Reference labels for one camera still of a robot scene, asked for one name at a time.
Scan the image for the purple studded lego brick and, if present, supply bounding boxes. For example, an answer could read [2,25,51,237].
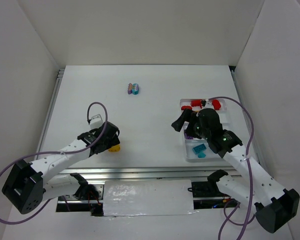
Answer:
[184,133,194,140]

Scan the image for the yellow round lego piece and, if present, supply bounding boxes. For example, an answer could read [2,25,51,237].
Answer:
[108,144,121,153]

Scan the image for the red studded lego brick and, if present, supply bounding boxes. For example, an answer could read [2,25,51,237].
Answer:
[190,99,204,109]

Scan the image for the teal studded lego brick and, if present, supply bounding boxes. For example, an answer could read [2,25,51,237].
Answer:
[192,144,207,155]

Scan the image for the red flower lego piece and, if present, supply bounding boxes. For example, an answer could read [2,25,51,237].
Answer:
[211,99,222,111]

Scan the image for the pastel flower lego stack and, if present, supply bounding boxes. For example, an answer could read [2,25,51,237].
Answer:
[127,83,140,95]

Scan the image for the small teal lego brick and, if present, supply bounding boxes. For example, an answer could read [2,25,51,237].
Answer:
[197,152,206,159]

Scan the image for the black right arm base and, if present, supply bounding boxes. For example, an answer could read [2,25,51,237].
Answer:
[187,181,237,210]

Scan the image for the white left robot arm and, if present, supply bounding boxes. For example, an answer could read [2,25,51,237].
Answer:
[2,122,120,215]

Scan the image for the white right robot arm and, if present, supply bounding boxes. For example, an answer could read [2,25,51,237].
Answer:
[171,108,300,234]

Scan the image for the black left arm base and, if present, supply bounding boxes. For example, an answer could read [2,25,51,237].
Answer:
[56,173,105,217]

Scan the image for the white sorting tray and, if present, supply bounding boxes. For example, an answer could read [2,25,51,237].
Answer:
[180,99,243,163]

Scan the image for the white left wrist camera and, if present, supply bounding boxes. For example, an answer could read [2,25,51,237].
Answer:
[89,114,104,130]

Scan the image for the aluminium table frame rails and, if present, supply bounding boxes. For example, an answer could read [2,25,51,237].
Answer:
[27,68,269,182]

